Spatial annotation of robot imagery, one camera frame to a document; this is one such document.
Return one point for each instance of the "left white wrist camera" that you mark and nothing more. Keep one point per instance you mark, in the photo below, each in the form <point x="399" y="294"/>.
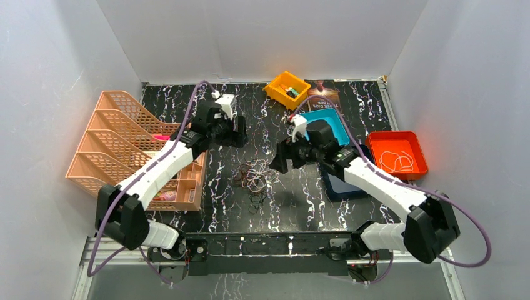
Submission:
<point x="227" y="103"/>

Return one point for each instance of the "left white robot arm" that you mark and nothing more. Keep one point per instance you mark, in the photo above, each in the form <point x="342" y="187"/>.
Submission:
<point x="121" y="209"/>

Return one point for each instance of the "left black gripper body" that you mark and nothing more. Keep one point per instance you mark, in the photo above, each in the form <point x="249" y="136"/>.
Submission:
<point x="239" y="130"/>

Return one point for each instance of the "dark paperback book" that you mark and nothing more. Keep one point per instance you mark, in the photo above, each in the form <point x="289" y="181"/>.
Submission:
<point x="326" y="89"/>

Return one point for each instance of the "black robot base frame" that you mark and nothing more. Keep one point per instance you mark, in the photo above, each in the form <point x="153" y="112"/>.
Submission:
<point x="269" y="250"/>

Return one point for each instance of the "yellow plastic bin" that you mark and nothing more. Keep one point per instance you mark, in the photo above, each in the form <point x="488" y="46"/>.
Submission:
<point x="275" y="92"/>

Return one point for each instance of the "peach mesh file rack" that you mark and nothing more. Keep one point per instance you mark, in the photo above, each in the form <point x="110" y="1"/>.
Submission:
<point x="120" y="138"/>

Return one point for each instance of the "cyan square tray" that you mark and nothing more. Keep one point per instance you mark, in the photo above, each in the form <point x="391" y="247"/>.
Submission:
<point x="332" y="118"/>

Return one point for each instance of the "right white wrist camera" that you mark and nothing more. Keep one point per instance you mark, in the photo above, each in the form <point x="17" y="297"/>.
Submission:
<point x="299" y="125"/>

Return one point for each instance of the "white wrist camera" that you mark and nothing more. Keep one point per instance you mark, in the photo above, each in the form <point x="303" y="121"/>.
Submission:
<point x="299" y="125"/>
<point x="227" y="103"/>

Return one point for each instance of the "navy square tray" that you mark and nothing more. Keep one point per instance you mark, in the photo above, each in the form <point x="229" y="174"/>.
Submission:
<point x="338" y="190"/>

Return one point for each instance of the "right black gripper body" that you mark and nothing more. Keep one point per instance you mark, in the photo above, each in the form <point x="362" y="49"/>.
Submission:
<point x="306" y="152"/>

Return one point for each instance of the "pink eraser pack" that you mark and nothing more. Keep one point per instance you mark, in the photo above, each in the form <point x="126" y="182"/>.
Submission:
<point x="167" y="196"/>

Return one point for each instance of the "orange square tray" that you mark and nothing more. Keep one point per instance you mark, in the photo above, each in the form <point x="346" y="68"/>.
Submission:
<point x="398" y="153"/>

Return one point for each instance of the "peach compartment organizer tray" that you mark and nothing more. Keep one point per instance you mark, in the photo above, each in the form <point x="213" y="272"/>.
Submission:
<point x="188" y="184"/>

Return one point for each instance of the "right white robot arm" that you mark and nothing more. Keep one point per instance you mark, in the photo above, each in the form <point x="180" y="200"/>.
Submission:
<point x="428" y="224"/>

